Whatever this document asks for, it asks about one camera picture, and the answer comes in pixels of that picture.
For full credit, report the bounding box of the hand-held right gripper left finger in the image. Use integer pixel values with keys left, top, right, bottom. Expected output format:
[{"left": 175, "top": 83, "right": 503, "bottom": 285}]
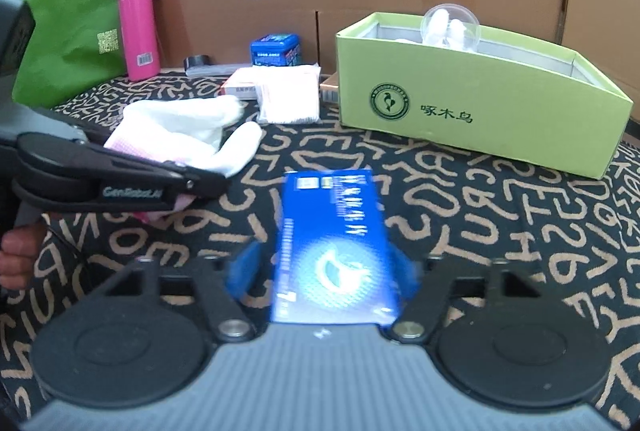
[{"left": 102, "top": 241, "right": 263, "bottom": 343}]

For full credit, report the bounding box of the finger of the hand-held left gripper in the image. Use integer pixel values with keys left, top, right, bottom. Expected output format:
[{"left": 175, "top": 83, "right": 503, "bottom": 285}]
[{"left": 97, "top": 144, "right": 229, "bottom": 205}]

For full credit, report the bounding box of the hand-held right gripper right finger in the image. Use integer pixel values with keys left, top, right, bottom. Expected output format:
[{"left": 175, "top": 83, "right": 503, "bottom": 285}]
[{"left": 387, "top": 243, "right": 551, "bottom": 344}]

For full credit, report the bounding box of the pink cloth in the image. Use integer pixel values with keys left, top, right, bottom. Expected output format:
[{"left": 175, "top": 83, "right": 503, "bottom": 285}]
[{"left": 104, "top": 126, "right": 223, "bottom": 224}]

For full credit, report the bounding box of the white glove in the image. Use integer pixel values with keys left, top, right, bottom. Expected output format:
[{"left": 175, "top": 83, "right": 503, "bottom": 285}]
[{"left": 122, "top": 95, "right": 264, "bottom": 179}]

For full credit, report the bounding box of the blue medicine box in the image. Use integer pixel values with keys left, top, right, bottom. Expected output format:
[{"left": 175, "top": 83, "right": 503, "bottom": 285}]
[{"left": 270, "top": 168, "right": 403, "bottom": 327}]

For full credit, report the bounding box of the green cardboard box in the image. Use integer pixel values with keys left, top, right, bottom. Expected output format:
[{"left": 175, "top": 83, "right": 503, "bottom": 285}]
[{"left": 334, "top": 11, "right": 635, "bottom": 180}]

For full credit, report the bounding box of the person's left hand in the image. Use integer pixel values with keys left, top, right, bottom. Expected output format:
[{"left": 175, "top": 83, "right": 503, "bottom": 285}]
[{"left": 0, "top": 228, "right": 37, "bottom": 294}]

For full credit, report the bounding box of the orange white medicine box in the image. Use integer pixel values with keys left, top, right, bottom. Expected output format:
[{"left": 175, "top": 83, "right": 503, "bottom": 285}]
[{"left": 220, "top": 68, "right": 261, "bottom": 100}]

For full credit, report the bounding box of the black patterned mat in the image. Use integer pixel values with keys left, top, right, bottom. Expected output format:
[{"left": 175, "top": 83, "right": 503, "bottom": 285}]
[{"left": 0, "top": 71, "right": 640, "bottom": 431}]

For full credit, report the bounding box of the black round jar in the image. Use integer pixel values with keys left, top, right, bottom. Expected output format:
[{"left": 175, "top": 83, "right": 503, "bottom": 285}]
[{"left": 182, "top": 55, "right": 216, "bottom": 76}]

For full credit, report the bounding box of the white cotton packet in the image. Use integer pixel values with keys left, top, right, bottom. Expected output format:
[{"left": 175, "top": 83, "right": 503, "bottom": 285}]
[{"left": 250, "top": 63, "right": 322, "bottom": 126}]

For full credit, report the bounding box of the green shopping bag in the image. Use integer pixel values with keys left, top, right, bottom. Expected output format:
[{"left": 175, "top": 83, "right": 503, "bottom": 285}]
[{"left": 2, "top": 0, "right": 126, "bottom": 109}]

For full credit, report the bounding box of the blue tin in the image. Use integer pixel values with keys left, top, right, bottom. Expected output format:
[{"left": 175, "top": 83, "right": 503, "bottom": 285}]
[{"left": 250, "top": 32, "right": 301, "bottom": 68}]

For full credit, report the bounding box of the pink thermos bottle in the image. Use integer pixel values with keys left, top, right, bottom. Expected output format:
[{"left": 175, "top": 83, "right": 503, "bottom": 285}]
[{"left": 117, "top": 0, "right": 162, "bottom": 82}]

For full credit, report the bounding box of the clear cup with white pieces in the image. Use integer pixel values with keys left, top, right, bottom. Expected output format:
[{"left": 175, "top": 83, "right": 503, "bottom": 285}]
[{"left": 420, "top": 3, "right": 482, "bottom": 52}]

